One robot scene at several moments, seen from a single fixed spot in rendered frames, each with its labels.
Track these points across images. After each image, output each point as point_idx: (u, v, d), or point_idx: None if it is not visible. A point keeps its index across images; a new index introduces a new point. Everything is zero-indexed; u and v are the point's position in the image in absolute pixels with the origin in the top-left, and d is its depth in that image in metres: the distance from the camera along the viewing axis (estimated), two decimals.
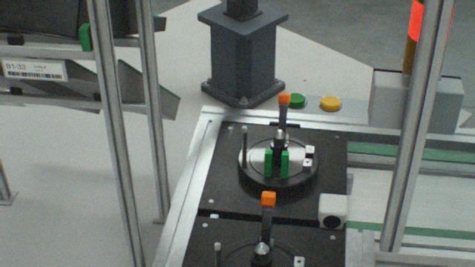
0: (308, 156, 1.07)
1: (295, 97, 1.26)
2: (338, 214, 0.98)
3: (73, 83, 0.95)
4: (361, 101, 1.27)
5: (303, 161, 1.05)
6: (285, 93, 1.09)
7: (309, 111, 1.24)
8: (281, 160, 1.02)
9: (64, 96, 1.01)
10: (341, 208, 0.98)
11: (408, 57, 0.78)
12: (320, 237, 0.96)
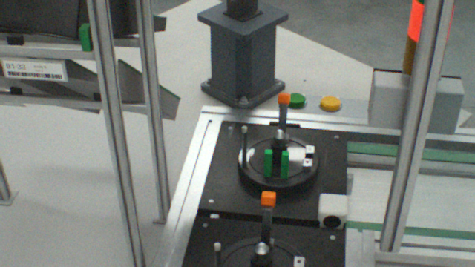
0: (308, 156, 1.07)
1: (295, 97, 1.26)
2: (338, 214, 0.98)
3: (73, 83, 0.95)
4: (361, 101, 1.27)
5: (303, 161, 1.05)
6: (285, 93, 1.09)
7: (309, 111, 1.24)
8: (281, 160, 1.02)
9: (64, 96, 1.01)
10: (341, 208, 0.98)
11: (408, 57, 0.78)
12: (320, 237, 0.96)
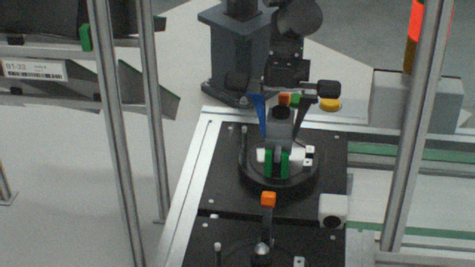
0: (308, 156, 1.07)
1: (295, 97, 1.26)
2: (338, 214, 0.98)
3: (73, 83, 0.95)
4: (361, 101, 1.27)
5: (303, 161, 1.05)
6: (285, 93, 1.09)
7: (309, 111, 1.24)
8: (281, 160, 1.02)
9: (64, 96, 1.01)
10: (341, 208, 0.98)
11: (408, 57, 0.78)
12: (320, 237, 0.96)
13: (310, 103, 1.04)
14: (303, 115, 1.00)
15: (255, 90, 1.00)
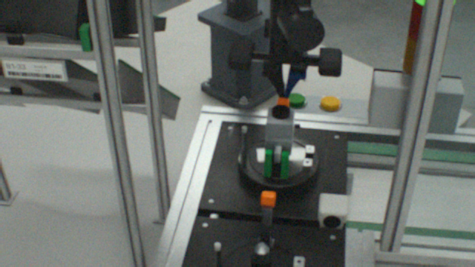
0: (308, 156, 1.07)
1: (295, 97, 1.26)
2: (338, 214, 0.98)
3: (73, 83, 0.95)
4: (361, 101, 1.27)
5: (303, 161, 1.05)
6: (283, 100, 1.07)
7: (309, 111, 1.24)
8: (281, 160, 1.02)
9: (64, 96, 1.01)
10: (341, 208, 0.98)
11: (408, 57, 0.78)
12: (320, 237, 0.96)
13: (269, 76, 1.04)
14: None
15: None
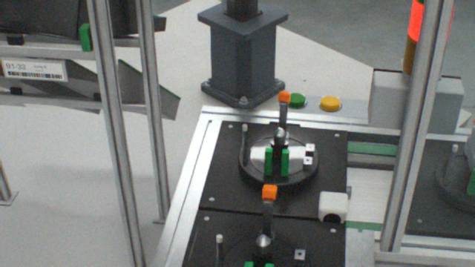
0: None
1: (295, 97, 1.26)
2: None
3: (73, 83, 0.95)
4: (361, 101, 1.27)
5: None
6: None
7: (309, 111, 1.24)
8: None
9: (64, 96, 1.01)
10: None
11: (408, 57, 0.78)
12: (326, 135, 1.16)
13: None
14: None
15: None
